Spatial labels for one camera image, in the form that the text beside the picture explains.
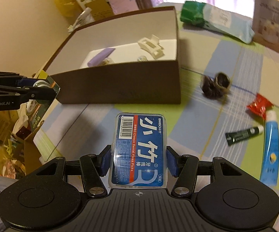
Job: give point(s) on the brown hair scrunchie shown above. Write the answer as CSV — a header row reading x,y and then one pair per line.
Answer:
x,y
215,84

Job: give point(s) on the clear printed plastic bag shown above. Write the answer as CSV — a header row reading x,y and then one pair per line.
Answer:
x,y
81,20

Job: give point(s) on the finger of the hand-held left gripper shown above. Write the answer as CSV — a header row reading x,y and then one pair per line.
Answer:
x,y
24,81
40,93

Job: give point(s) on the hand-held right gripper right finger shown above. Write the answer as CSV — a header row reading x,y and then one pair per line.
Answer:
x,y
171,162

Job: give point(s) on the green blister card with jar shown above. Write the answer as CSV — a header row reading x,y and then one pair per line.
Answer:
x,y
36,116

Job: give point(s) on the cotton swab bag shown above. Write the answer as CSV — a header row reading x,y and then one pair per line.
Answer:
x,y
106,61

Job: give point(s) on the dark green tube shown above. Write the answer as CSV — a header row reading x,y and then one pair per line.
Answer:
x,y
244,135

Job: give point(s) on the white hair claw clip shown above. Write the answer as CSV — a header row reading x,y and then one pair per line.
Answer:
x,y
150,46

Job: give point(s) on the white product carton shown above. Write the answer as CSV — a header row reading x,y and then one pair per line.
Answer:
x,y
272,19

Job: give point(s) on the clear floss pick box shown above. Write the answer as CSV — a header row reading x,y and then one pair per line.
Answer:
x,y
139,149

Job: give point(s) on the red candy packet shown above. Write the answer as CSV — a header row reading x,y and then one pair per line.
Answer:
x,y
259,106

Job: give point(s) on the plain cardboard box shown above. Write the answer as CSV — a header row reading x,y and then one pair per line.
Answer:
x,y
100,9

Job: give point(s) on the green and blue pouch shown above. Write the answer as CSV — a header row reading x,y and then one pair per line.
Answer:
x,y
216,19

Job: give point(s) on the blue tube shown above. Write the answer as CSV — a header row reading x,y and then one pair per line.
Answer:
x,y
271,149

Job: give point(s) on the brown cardboard box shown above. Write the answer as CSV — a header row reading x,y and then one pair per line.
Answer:
x,y
120,82

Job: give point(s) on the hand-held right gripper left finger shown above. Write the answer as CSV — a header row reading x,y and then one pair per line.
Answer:
x,y
105,159

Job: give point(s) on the purple tube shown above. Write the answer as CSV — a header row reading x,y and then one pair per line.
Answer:
x,y
99,56

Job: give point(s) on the checked cloth desktop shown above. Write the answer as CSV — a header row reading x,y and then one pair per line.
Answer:
x,y
202,125

